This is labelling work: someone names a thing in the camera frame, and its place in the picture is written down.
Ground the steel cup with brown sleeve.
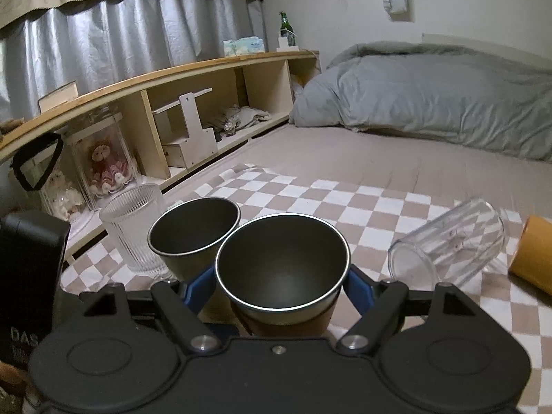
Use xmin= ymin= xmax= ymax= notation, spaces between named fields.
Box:
xmin=215 ymin=213 xmax=351 ymax=337

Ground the dark steel cup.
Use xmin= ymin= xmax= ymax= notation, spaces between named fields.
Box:
xmin=147 ymin=197 xmax=242 ymax=281

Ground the clear plastic cup lying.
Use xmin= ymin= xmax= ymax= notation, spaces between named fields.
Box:
xmin=387 ymin=197 xmax=506 ymax=290

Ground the ribbed clear glass cup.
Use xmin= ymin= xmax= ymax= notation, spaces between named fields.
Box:
xmin=99 ymin=184 xmax=168 ymax=278

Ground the orange cup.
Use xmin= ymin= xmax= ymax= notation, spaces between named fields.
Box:
xmin=509 ymin=215 xmax=552 ymax=294

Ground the white wooden stand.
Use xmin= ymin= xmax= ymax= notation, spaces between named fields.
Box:
xmin=152 ymin=88 xmax=218 ymax=169

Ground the white plush toy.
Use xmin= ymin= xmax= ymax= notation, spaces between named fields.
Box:
xmin=45 ymin=169 xmax=85 ymax=223

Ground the doll in clear box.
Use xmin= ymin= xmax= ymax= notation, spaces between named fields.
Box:
xmin=66 ymin=106 xmax=140 ymax=210

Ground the black box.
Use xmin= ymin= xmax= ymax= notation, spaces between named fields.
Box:
xmin=1 ymin=210 xmax=70 ymax=370

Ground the wooden headboard shelf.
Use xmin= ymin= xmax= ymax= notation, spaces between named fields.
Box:
xmin=0 ymin=49 xmax=323 ymax=264

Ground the grey crumpled cloth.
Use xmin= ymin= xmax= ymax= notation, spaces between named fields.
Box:
xmin=207 ymin=106 xmax=271 ymax=136

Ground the grey duvet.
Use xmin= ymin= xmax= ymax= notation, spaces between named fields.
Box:
xmin=290 ymin=41 xmax=551 ymax=162

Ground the small white box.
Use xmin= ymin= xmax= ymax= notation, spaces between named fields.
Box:
xmin=276 ymin=37 xmax=299 ymax=52

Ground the tissue pack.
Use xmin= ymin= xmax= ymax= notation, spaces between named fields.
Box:
xmin=223 ymin=37 xmax=266 ymax=57

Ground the green glass bottle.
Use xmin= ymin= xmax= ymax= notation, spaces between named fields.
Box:
xmin=280 ymin=11 xmax=296 ymax=45

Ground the silver grey curtain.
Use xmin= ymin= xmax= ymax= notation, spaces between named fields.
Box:
xmin=1 ymin=0 xmax=267 ymax=120

